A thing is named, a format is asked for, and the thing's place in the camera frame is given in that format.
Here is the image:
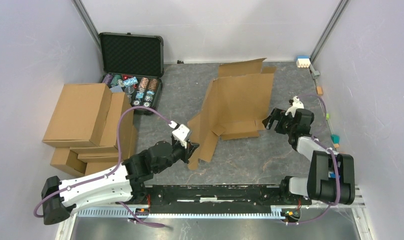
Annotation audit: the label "lower stacked cardboard boxes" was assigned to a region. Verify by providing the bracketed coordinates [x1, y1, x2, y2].
[50, 146, 119, 177]

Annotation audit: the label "orange wooden block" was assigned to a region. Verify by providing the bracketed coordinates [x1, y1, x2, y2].
[316, 86, 324, 97]

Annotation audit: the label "large folded cardboard box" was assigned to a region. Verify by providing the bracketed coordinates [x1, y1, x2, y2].
[42, 83, 112, 148]

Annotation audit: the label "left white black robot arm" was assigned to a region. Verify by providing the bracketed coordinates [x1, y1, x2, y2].
[34, 140, 200, 225]

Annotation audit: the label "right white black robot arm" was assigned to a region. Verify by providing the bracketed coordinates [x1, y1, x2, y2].
[262, 108, 356, 206]

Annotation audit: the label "blue white toy block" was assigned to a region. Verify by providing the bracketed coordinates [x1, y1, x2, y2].
[295, 55, 311, 68]

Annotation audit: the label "leaning folded cardboard box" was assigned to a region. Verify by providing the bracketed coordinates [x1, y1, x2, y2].
[99, 92, 134, 150]

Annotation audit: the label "teal small block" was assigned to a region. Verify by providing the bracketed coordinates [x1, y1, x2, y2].
[330, 134, 340, 144]

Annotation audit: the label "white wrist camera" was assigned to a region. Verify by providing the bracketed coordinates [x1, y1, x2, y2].
[171, 124, 192, 149]
[285, 95, 305, 117]

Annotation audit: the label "black poker chip case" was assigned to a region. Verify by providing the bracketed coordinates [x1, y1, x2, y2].
[99, 32, 165, 115]

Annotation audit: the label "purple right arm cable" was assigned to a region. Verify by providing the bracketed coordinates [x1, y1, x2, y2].
[284, 93, 342, 226]

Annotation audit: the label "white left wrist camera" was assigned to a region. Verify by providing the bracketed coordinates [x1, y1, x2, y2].
[171, 124, 192, 149]

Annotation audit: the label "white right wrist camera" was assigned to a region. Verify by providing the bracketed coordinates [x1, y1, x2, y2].
[285, 95, 305, 117]

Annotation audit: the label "aluminium frame rail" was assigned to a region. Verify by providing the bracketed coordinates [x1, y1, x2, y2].
[64, 187, 367, 220]

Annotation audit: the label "grey wall bracket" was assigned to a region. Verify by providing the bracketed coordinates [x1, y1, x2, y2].
[308, 64, 321, 80]

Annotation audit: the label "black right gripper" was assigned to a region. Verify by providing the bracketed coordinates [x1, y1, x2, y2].
[261, 107, 296, 135]

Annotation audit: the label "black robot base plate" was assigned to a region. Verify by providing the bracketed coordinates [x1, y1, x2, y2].
[126, 184, 312, 214]

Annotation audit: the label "brown cardboard box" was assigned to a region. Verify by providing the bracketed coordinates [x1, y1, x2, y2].
[187, 58, 277, 170]

